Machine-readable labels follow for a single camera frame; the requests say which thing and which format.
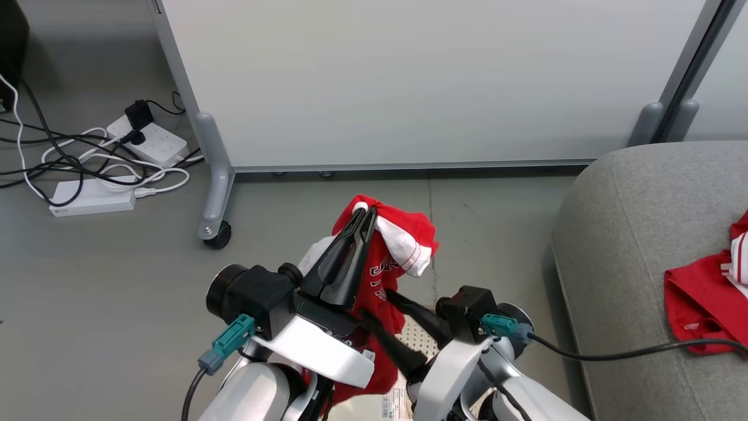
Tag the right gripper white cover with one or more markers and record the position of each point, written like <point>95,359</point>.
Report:
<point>453,380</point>

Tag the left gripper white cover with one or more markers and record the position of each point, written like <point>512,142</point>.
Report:
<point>327,356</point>

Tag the red jersey with white sleeve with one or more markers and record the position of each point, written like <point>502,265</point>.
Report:
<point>388,275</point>

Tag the red shirt with white stripes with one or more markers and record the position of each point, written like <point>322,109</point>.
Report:
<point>698,292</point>

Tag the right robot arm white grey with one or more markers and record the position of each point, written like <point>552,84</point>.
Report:
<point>526,392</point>

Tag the grey fabric sofa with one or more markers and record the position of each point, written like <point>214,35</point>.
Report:
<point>631,245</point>

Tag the white perforated laundry basket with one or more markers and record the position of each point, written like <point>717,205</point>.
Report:
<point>418,340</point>

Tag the black caster wheel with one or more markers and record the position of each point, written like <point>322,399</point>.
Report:
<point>219,237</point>

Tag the grey partition leg with caster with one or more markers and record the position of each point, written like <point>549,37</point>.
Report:
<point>217,175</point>

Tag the large white partition panel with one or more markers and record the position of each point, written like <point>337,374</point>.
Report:
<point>438,76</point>

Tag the white power strip with plugs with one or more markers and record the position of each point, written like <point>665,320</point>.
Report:
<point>160,143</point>

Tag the black plug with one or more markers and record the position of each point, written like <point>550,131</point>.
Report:
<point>135,138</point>

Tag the black power adapter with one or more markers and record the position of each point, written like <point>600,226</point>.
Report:
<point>139,114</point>

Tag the flat white power strip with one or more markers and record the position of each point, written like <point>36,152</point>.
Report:
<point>87,199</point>

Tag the short grey partition leg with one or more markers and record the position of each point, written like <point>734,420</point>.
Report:
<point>647,126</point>
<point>685,123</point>

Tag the black box on floor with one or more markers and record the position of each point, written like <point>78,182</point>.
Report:
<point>11,47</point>

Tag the narrow white partition panel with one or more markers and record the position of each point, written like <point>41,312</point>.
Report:
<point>727,64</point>

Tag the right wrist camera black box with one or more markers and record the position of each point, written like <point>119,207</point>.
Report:
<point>467,313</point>

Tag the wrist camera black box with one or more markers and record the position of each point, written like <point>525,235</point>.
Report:
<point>467,313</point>
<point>257,292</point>

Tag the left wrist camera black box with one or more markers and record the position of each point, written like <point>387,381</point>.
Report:
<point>257,292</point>

